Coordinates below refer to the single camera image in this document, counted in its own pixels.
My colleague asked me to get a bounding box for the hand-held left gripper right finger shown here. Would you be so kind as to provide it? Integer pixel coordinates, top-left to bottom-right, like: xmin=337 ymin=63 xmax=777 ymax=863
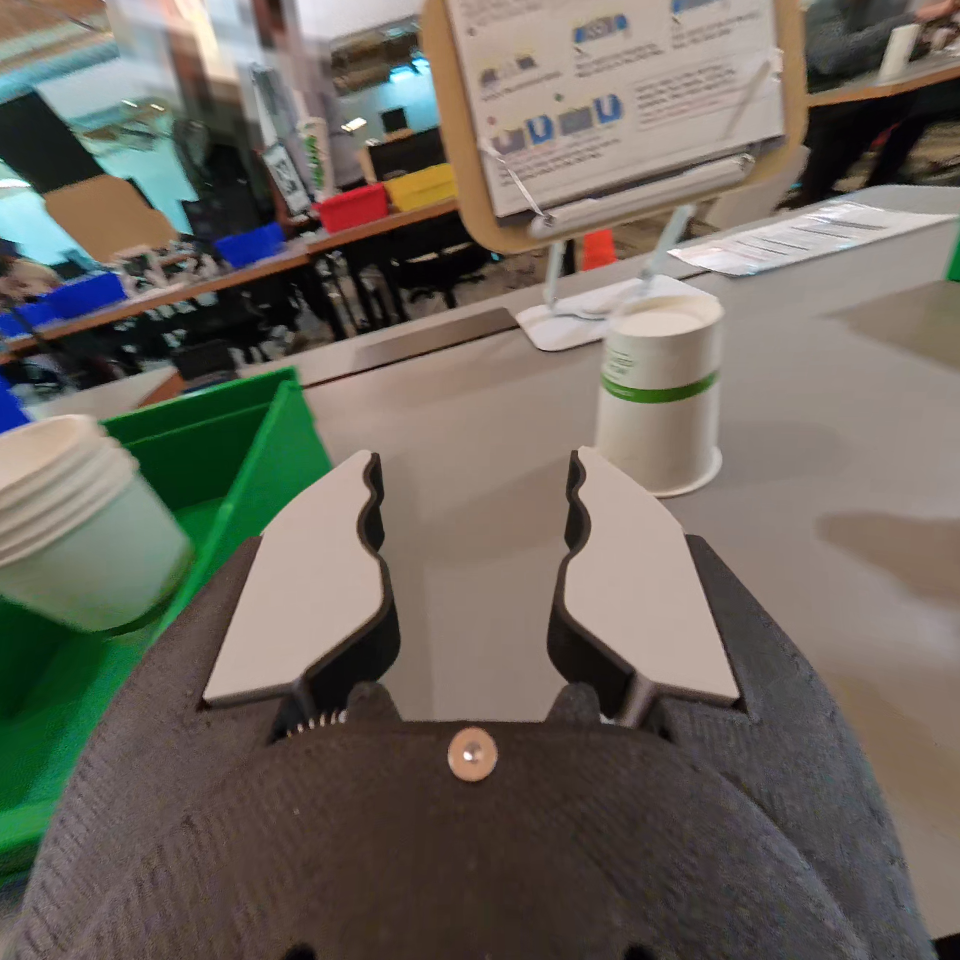
xmin=546 ymin=446 xmax=742 ymax=729

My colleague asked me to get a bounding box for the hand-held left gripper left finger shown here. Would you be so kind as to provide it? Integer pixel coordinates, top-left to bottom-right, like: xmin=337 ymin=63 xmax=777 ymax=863
xmin=202 ymin=450 xmax=401 ymax=721

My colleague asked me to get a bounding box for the grey desk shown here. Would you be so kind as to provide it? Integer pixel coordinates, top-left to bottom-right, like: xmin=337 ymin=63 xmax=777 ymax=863
xmin=33 ymin=183 xmax=960 ymax=939

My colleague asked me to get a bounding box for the black desk panel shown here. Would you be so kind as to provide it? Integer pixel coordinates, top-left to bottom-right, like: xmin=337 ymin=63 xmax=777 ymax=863
xmin=356 ymin=306 xmax=520 ymax=369

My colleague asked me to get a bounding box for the black power cube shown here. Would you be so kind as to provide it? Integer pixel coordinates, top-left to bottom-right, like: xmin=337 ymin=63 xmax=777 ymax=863
xmin=172 ymin=341 xmax=241 ymax=380

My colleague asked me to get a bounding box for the long background table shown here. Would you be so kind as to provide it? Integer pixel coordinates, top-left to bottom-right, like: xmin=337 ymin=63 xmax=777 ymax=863
xmin=0 ymin=251 xmax=312 ymax=361

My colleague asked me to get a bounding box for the black office chair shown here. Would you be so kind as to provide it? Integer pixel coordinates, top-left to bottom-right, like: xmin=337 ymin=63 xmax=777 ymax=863
xmin=390 ymin=225 xmax=489 ymax=309

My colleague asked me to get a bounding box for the small blue bin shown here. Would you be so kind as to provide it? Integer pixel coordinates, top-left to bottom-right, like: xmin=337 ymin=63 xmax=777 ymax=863
xmin=41 ymin=271 xmax=129 ymax=320

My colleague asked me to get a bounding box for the wooden background table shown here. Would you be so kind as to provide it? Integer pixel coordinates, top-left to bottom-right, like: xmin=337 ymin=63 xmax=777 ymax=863
xmin=307 ymin=198 xmax=462 ymax=339

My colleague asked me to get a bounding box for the laminated paper sheet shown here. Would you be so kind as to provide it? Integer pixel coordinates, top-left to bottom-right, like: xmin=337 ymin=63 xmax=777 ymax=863
xmin=667 ymin=201 xmax=957 ymax=277

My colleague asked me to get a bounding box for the red plastic bin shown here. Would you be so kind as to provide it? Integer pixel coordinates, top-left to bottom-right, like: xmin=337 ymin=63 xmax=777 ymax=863
xmin=313 ymin=183 xmax=390 ymax=234

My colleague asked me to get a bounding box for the black white marker sign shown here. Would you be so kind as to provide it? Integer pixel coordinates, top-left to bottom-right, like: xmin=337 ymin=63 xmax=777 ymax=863
xmin=262 ymin=144 xmax=312 ymax=217

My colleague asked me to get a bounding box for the yellow plastic bin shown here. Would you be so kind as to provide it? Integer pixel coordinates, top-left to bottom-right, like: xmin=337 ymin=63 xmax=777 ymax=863
xmin=384 ymin=163 xmax=459 ymax=213

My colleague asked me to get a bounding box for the printed instruction sheet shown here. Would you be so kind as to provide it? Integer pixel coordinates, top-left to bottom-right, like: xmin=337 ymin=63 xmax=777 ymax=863
xmin=442 ymin=0 xmax=787 ymax=220

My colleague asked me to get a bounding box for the wooden work table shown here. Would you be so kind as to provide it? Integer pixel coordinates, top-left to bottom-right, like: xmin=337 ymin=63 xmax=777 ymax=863
xmin=806 ymin=63 xmax=960 ymax=106

